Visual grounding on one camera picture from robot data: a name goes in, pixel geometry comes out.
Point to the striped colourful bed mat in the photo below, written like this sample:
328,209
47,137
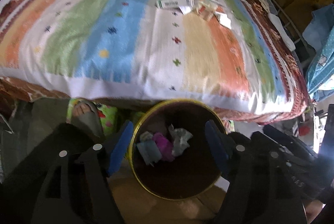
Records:
135,30

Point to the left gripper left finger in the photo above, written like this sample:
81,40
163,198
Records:
120,148

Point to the white folded paper square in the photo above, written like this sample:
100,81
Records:
224,20

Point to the person's foot in slipper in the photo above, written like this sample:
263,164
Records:
85,116

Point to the white rolled cloth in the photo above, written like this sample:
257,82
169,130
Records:
286,39

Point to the brown floral blanket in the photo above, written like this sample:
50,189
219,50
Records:
287,56

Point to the green white medicine box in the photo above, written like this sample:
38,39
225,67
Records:
172,4

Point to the round dark trash bin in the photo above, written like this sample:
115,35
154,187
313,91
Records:
191,173

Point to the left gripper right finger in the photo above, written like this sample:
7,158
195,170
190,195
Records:
218,151

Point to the blue patterned fabric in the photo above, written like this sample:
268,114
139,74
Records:
319,35

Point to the beige wrapper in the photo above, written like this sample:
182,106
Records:
205,9

